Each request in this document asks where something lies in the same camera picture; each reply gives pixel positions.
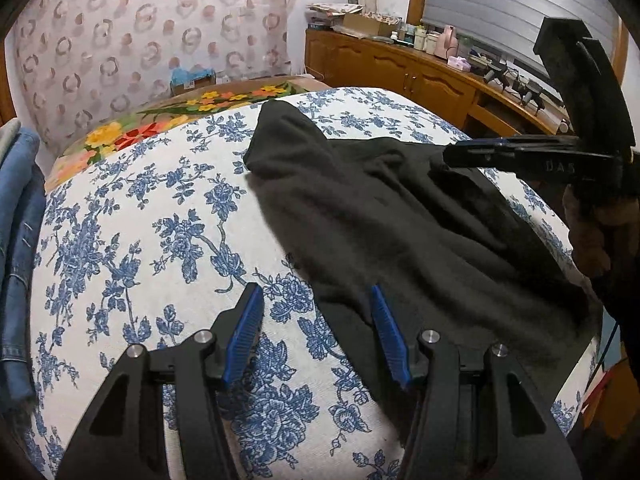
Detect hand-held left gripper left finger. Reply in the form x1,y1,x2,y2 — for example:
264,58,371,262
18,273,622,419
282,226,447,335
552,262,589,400
55,282,266,480

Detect colourful flower blanket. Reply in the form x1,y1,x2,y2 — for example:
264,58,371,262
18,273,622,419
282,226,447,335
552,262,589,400
44,76,331,193

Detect black pants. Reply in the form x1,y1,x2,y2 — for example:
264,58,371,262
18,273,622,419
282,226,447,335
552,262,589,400
244,99,603,448

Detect folded blue jeans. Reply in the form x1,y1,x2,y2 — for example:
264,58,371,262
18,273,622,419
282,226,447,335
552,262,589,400
0,125,48,411

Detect sheer ring-patterned curtain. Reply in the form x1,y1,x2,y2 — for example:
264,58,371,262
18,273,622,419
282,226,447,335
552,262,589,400
10,0,303,156

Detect folded grey garment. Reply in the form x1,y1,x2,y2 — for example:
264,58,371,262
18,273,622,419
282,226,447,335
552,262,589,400
0,119,23,161

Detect person's right hand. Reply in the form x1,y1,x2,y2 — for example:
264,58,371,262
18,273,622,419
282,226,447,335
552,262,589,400
562,185,636,281

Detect cardboard box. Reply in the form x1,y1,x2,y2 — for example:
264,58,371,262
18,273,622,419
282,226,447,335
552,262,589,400
332,10,401,38

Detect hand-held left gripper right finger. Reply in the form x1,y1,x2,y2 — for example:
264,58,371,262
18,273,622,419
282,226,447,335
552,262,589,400
369,284,583,480

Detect printed fabric bundle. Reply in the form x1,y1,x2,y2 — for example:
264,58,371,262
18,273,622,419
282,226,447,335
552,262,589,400
306,2,366,31

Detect box of blue packets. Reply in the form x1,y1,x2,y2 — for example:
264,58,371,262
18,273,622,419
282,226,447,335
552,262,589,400
170,66,217,96

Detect black device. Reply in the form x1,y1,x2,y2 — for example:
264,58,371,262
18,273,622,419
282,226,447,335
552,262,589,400
482,57,508,86
512,77,548,108

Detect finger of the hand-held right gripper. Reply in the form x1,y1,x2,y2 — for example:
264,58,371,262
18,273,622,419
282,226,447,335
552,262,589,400
442,150,541,174
452,135,578,154

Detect window with grey blind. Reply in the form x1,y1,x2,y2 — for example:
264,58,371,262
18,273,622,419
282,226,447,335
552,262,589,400
407,0,626,106

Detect pink kettle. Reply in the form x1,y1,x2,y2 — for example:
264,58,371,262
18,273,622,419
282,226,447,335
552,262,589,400
434,25,458,58

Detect wooden cabinet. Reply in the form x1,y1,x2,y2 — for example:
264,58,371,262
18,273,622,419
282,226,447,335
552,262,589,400
304,27,576,136

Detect blue floral white bedsheet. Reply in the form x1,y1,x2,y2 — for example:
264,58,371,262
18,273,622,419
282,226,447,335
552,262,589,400
22,86,601,480

